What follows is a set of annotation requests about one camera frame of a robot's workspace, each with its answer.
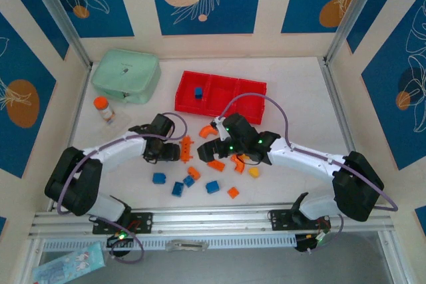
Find mint green zipper pouch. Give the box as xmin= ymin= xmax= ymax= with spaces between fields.
xmin=91 ymin=48 xmax=162 ymax=105

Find aluminium frame post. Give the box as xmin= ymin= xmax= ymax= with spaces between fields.
xmin=324 ymin=0 xmax=390 ymax=65
xmin=25 ymin=0 xmax=93 ymax=69

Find bunny print tissue pack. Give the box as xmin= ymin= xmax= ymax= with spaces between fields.
xmin=31 ymin=241 xmax=107 ymax=284

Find white slotted cable duct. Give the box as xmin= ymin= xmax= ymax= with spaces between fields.
xmin=43 ymin=233 xmax=298 ymax=252

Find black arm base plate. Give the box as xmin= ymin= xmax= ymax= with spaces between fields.
xmin=92 ymin=211 xmax=154 ymax=235
xmin=268 ymin=209 xmax=331 ymax=231

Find red three-compartment bin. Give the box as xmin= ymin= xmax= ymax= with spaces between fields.
xmin=173 ymin=70 xmax=268 ymax=124

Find clear plastic clip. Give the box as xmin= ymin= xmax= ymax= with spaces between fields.
xmin=165 ymin=239 xmax=209 ymax=252

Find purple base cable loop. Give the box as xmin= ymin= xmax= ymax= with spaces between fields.
xmin=296 ymin=213 xmax=344 ymax=254
xmin=108 ymin=217 xmax=146 ymax=264

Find aluminium front frame rail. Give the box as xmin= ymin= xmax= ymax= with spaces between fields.
xmin=28 ymin=201 xmax=395 ymax=239

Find white bottle orange cap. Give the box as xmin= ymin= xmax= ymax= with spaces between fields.
xmin=93 ymin=96 xmax=116 ymax=126

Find orange curved lego piece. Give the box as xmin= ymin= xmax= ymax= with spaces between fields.
xmin=198 ymin=124 xmax=218 ymax=139
xmin=232 ymin=153 xmax=248 ymax=174

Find aluminium side frame rail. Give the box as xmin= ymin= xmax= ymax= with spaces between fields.
xmin=318 ymin=57 xmax=354 ymax=157
xmin=68 ymin=64 xmax=93 ymax=147

